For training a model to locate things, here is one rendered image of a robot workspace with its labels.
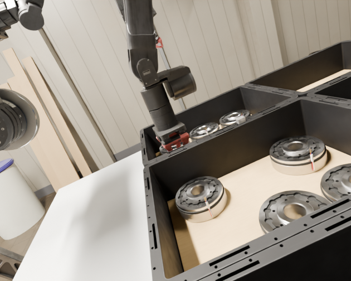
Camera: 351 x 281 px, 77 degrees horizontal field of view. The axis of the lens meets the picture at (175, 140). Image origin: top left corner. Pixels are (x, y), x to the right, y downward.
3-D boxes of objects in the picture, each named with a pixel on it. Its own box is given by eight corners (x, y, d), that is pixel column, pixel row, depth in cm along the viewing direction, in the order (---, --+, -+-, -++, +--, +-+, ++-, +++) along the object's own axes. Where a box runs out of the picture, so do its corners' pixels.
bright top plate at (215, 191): (184, 220, 40) (183, 218, 40) (171, 192, 49) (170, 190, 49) (232, 195, 41) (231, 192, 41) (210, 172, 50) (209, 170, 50)
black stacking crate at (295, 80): (310, 139, 55) (302, 97, 51) (250, 114, 82) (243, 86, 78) (448, 76, 56) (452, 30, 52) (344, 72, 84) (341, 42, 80)
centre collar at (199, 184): (191, 204, 42) (190, 201, 42) (184, 191, 47) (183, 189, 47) (213, 192, 43) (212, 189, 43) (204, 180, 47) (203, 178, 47)
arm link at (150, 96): (137, 87, 54) (139, 88, 48) (162, 76, 54) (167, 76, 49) (148, 112, 56) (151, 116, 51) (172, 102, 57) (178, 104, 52)
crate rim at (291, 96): (146, 174, 50) (142, 166, 49) (142, 135, 78) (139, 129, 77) (303, 104, 51) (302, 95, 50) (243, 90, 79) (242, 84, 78)
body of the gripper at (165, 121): (175, 123, 61) (165, 98, 59) (188, 131, 52) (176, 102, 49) (154, 133, 60) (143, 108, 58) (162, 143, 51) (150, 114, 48)
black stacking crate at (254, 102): (163, 206, 53) (144, 168, 49) (153, 158, 81) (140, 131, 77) (308, 140, 55) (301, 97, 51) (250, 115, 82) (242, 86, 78)
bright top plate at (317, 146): (284, 170, 41) (284, 168, 41) (262, 149, 51) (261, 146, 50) (337, 151, 41) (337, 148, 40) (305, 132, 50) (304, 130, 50)
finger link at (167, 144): (189, 151, 62) (177, 121, 58) (198, 159, 55) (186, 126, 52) (167, 161, 61) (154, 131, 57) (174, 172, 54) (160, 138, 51)
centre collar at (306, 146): (290, 157, 43) (289, 154, 43) (278, 147, 48) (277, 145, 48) (315, 148, 43) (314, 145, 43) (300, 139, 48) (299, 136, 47)
